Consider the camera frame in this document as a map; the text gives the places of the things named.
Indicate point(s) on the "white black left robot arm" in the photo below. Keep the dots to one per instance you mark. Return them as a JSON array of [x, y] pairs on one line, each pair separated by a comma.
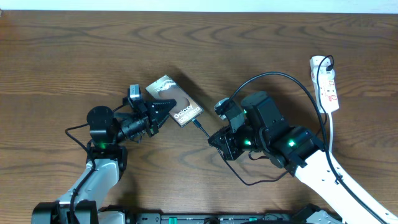
[[106, 162]]

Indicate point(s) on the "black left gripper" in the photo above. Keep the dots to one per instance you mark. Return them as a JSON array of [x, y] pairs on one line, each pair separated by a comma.
[[145, 114]]

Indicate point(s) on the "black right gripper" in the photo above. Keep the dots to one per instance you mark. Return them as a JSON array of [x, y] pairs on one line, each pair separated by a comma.
[[226, 145]]

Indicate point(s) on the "white power strip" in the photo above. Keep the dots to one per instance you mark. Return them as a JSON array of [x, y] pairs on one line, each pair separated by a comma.
[[326, 95]]

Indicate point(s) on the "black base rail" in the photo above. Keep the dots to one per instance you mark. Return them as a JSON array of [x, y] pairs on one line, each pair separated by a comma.
[[155, 218]]

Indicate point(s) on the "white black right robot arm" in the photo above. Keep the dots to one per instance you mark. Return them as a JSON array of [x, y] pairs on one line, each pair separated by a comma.
[[256, 124]]

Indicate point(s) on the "white USB charger adapter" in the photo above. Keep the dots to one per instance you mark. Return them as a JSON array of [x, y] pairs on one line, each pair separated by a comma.
[[322, 67]]

